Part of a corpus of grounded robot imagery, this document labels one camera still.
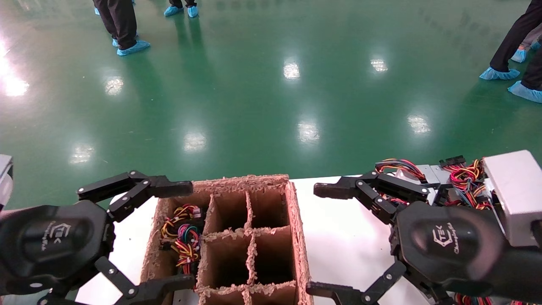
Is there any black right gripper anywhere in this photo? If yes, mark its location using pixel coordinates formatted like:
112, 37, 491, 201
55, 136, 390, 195
306, 171, 542, 305

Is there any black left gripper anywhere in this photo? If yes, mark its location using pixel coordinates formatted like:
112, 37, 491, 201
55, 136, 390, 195
0, 170, 196, 305

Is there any power supply with multicolour cables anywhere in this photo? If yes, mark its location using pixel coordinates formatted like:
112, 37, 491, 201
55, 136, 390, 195
160, 224, 204, 272

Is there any brown cardboard divider box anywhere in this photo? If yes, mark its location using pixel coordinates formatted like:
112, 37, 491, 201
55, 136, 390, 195
140, 174, 314, 305

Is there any grey power supply unit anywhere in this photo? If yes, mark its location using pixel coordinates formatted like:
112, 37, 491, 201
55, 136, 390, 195
396, 164, 450, 200

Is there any black multi-pin connector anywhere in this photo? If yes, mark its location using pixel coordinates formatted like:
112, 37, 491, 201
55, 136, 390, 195
439, 155, 467, 169

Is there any person in black trousers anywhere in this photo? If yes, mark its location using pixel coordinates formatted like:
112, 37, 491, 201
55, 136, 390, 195
479, 0, 542, 103
92, 0, 151, 57
164, 0, 199, 18

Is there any person in grey trousers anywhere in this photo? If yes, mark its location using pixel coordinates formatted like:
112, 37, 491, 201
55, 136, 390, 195
510, 25, 542, 63

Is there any red black orange cable bundle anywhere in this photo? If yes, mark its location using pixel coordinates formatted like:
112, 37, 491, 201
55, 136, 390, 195
375, 158, 427, 182

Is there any red yellow cable bundle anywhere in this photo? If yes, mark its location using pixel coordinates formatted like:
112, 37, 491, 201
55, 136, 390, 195
449, 158, 494, 210

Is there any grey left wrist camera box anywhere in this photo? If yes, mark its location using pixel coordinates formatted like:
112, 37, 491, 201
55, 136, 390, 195
0, 155, 14, 208

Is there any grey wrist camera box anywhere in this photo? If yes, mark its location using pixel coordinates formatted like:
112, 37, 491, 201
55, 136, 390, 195
483, 150, 542, 248
0, 155, 14, 208

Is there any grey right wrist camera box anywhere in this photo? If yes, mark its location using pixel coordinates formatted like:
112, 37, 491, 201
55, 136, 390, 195
483, 150, 542, 248

